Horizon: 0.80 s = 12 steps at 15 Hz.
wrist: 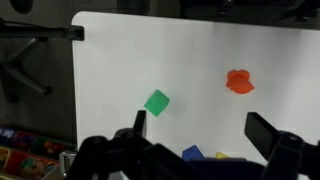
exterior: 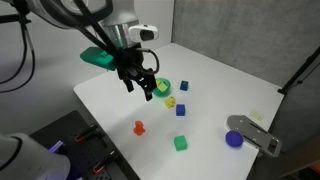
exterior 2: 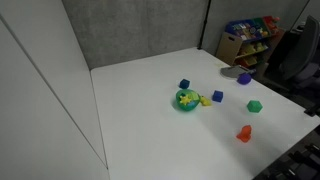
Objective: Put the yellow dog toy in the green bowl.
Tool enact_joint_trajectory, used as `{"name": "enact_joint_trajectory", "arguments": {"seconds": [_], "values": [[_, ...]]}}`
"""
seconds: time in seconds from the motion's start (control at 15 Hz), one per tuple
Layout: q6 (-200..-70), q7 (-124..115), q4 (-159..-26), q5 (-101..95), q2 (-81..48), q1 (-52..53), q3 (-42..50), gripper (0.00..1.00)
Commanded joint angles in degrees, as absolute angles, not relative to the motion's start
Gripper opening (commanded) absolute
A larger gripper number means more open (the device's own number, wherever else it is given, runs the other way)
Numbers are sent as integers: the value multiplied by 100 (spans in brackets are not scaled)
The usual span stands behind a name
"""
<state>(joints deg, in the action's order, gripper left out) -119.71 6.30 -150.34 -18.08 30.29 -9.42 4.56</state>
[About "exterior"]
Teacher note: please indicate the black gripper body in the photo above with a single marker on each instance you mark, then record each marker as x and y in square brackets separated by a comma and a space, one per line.
[128, 61]

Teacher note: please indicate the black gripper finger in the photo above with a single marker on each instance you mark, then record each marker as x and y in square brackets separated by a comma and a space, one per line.
[129, 86]
[149, 90]

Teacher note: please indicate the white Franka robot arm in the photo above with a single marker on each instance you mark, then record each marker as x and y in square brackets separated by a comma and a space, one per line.
[120, 13]

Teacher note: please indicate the green bowl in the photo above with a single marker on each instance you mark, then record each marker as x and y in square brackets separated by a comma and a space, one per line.
[166, 90]

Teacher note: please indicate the small dark blue cube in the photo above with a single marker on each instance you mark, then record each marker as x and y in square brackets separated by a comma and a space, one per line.
[184, 85]

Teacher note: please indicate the green cube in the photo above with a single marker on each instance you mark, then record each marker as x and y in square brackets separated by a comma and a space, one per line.
[180, 143]

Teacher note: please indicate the black orange clamp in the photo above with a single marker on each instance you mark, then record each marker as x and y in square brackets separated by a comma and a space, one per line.
[104, 163]
[85, 133]

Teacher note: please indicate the black breadboard base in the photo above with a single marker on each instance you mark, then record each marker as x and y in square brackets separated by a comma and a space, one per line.
[83, 156]

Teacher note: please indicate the purple ball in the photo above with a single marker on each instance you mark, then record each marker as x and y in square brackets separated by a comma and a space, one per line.
[234, 139]

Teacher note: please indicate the pale yellow tape patch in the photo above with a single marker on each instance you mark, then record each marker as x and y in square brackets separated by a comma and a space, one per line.
[256, 116]

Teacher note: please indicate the grey metal plate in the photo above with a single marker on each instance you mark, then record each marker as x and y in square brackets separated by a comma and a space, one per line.
[256, 133]

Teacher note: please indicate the black stand pole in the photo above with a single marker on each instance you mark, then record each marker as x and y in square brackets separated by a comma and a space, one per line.
[300, 71]

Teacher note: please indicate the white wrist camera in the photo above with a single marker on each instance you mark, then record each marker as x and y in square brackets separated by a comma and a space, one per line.
[144, 33]

